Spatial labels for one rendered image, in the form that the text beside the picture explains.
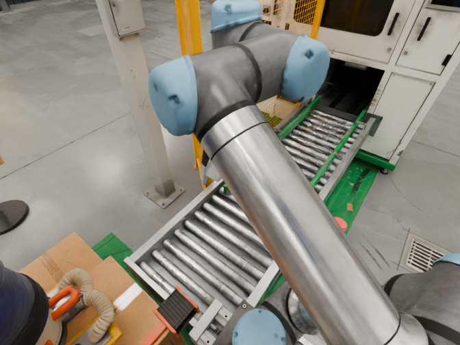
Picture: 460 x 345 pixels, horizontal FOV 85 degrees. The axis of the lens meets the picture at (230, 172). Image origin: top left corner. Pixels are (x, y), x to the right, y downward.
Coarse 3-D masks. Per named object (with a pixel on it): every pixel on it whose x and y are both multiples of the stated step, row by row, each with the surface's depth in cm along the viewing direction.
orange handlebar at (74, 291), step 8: (64, 288) 70; (72, 288) 70; (56, 296) 69; (64, 296) 70; (72, 296) 69; (64, 304) 67; (72, 304) 68; (56, 312) 66; (64, 312) 67; (160, 328) 63; (152, 336) 62; (160, 336) 63; (48, 344) 61; (144, 344) 61; (152, 344) 62
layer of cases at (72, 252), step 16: (64, 240) 153; (80, 240) 153; (48, 256) 146; (64, 256) 146; (80, 256) 146; (96, 256) 146; (32, 272) 139; (48, 272) 139; (64, 272) 139; (48, 288) 133
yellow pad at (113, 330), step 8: (96, 320) 75; (88, 328) 74; (112, 328) 74; (80, 336) 72; (104, 336) 72; (112, 336) 72; (120, 336) 73; (72, 344) 71; (80, 344) 69; (88, 344) 71; (96, 344) 71; (104, 344) 71; (112, 344) 72
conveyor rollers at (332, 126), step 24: (312, 120) 247; (336, 120) 251; (288, 144) 224; (312, 144) 220; (312, 168) 199; (216, 216) 168; (240, 216) 167; (168, 240) 153; (192, 240) 153; (216, 240) 153; (240, 240) 153; (144, 264) 142; (168, 264) 142; (192, 264) 142; (216, 264) 142; (240, 264) 143; (264, 264) 144; (168, 288) 133; (192, 288) 133; (216, 288) 134
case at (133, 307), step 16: (96, 272) 99; (112, 272) 99; (96, 288) 94; (112, 288) 94; (128, 288) 94; (112, 304) 90; (128, 304) 90; (144, 304) 90; (80, 320) 87; (128, 320) 87; (144, 320) 87; (128, 336) 83; (144, 336) 83
